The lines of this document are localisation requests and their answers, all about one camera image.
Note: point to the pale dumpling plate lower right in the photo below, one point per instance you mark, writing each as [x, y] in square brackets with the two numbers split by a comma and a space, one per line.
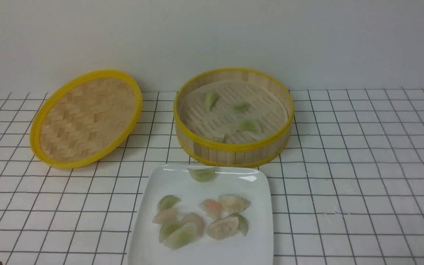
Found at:
[223, 228]

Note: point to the pink dumpling behind bottom one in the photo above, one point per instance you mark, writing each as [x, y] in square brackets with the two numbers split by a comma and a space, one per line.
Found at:
[194, 218]

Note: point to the green dumpling plate lower left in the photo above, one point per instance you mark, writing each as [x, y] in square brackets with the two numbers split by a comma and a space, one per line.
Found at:
[167, 229]

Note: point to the yellow rimmed bamboo steamer lid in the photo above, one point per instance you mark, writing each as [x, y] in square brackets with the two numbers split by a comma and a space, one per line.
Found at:
[86, 119]

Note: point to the pale green dumpling plate bottom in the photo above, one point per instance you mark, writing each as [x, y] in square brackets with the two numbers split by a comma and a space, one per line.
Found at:
[182, 236]

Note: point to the pink orange dumpling plate centre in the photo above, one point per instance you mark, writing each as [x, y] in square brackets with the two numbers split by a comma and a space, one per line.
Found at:
[212, 208]

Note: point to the green dumpling on plate rim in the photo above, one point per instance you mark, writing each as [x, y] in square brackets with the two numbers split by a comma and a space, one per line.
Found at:
[202, 174]

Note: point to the green dumpling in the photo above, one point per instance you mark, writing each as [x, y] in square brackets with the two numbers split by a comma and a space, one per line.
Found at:
[250, 125]
[209, 100]
[202, 174]
[242, 107]

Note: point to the green dumpling plate upper left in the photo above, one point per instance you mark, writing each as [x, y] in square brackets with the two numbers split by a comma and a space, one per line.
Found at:
[167, 202]

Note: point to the pale pink dumpling plate right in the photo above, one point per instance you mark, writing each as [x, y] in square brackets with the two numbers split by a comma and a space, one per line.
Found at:
[233, 203]

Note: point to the white steamer liner paper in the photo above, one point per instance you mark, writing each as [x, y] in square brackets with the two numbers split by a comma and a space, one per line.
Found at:
[220, 124]

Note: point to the pink dumpling plate left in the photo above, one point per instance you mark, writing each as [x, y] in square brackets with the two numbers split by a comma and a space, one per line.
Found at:
[165, 216]

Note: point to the yellow rimmed bamboo steamer basket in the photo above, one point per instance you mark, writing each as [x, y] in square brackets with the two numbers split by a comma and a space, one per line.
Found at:
[243, 155]

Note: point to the white square plate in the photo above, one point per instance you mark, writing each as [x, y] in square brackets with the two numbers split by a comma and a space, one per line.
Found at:
[256, 248]

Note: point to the green dumpling plate far right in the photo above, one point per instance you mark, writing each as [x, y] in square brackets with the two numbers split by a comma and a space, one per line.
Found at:
[243, 223]

